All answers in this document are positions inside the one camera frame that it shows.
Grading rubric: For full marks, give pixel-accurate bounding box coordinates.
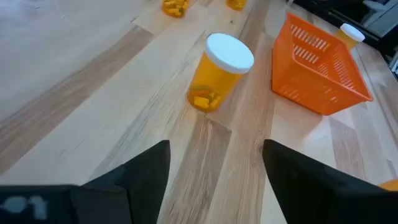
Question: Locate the black aluminium table frame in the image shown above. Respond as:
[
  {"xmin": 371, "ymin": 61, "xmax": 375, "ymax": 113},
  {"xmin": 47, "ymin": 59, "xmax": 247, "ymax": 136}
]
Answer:
[{"xmin": 292, "ymin": 0, "xmax": 398, "ymax": 63}]

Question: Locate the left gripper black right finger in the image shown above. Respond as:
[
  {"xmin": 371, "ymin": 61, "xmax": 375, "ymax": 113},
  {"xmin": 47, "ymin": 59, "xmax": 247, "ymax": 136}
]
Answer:
[{"xmin": 262, "ymin": 139, "xmax": 398, "ymax": 224}]

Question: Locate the amber pill bottle white lid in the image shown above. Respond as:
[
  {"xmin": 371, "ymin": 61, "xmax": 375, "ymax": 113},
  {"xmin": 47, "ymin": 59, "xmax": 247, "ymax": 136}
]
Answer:
[
  {"xmin": 162, "ymin": 0, "xmax": 190, "ymax": 19},
  {"xmin": 186, "ymin": 32, "xmax": 255, "ymax": 113},
  {"xmin": 226, "ymin": 0, "xmax": 249, "ymax": 12},
  {"xmin": 377, "ymin": 179, "xmax": 398, "ymax": 192},
  {"xmin": 335, "ymin": 22, "xmax": 366, "ymax": 50}
]

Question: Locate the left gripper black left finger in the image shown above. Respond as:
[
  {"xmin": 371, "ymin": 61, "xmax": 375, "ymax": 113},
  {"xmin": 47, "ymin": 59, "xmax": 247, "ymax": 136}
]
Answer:
[{"xmin": 70, "ymin": 139, "xmax": 172, "ymax": 224}]

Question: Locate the orange plastic slotted basket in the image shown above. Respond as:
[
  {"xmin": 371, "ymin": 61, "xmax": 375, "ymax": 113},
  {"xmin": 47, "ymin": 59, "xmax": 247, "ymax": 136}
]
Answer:
[{"xmin": 271, "ymin": 11, "xmax": 374, "ymax": 116}]

